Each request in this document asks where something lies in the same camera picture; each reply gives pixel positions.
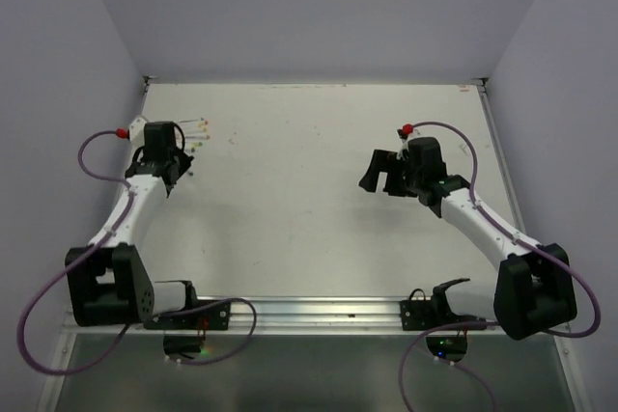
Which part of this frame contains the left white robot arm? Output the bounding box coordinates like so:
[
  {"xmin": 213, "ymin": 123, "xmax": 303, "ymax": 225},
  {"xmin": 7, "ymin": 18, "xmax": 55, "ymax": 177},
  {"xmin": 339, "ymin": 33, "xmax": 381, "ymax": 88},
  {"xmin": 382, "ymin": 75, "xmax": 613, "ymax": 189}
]
[{"xmin": 65, "ymin": 122, "xmax": 201, "ymax": 328}]

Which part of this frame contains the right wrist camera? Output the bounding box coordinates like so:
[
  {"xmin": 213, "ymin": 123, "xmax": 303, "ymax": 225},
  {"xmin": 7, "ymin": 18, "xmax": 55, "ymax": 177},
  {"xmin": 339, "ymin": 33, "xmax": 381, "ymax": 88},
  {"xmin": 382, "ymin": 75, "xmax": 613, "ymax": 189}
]
[{"xmin": 397, "ymin": 124, "xmax": 420, "ymax": 159}]

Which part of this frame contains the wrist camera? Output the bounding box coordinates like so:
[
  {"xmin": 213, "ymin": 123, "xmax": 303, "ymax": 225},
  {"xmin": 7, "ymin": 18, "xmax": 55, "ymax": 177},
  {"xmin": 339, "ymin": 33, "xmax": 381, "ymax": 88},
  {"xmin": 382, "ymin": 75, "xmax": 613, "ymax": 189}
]
[
  {"xmin": 114, "ymin": 115, "xmax": 148, "ymax": 149},
  {"xmin": 397, "ymin": 124, "xmax": 420, "ymax": 159}
]

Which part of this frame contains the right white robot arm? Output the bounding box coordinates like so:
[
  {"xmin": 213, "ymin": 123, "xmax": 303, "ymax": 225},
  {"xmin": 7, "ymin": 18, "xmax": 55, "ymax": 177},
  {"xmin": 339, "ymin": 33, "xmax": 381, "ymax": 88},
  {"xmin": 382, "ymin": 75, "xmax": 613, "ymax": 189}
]
[{"xmin": 358, "ymin": 137, "xmax": 577, "ymax": 340}]

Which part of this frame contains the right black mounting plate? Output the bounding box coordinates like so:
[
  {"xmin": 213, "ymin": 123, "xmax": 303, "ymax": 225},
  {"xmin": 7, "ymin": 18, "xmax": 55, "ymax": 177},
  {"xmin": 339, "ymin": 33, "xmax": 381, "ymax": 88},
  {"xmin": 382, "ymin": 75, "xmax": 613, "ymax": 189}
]
[{"xmin": 399, "ymin": 299, "xmax": 483, "ymax": 331}]

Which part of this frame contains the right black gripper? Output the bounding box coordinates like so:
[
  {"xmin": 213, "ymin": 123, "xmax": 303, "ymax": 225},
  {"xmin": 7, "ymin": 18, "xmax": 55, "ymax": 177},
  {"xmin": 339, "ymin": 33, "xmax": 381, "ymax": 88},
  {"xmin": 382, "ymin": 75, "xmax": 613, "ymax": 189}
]
[{"xmin": 359, "ymin": 147, "xmax": 423, "ymax": 196}]

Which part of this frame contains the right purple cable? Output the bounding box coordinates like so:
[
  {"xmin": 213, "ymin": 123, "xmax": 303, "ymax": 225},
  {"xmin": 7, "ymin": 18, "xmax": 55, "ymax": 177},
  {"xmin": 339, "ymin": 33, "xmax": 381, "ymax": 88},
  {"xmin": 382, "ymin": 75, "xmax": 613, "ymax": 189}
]
[{"xmin": 395, "ymin": 120, "xmax": 603, "ymax": 412}]

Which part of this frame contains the black mounting plate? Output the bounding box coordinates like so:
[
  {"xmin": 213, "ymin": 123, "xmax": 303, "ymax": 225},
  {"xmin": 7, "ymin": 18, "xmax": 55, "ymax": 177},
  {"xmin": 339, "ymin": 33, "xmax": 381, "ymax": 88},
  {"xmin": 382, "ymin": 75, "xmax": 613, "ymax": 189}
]
[
  {"xmin": 143, "ymin": 299, "xmax": 231, "ymax": 332},
  {"xmin": 399, "ymin": 299, "xmax": 483, "ymax": 331}
]

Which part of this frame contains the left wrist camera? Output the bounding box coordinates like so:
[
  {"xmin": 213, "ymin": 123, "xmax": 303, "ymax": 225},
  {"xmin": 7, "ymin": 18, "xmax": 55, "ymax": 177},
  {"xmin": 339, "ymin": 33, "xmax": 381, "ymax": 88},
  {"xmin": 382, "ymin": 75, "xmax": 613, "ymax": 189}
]
[{"xmin": 114, "ymin": 115, "xmax": 148, "ymax": 149}]

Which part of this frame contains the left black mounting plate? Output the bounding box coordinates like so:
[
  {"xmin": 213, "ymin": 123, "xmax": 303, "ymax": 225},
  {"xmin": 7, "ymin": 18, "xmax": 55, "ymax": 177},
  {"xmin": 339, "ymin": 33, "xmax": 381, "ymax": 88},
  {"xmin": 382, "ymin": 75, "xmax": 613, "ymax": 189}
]
[{"xmin": 143, "ymin": 299, "xmax": 231, "ymax": 332}]

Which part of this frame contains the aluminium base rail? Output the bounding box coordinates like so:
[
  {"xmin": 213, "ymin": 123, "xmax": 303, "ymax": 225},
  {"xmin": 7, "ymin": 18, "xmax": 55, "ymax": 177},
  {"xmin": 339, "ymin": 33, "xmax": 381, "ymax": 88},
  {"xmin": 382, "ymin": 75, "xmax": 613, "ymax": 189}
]
[{"xmin": 62, "ymin": 293, "xmax": 571, "ymax": 336}]

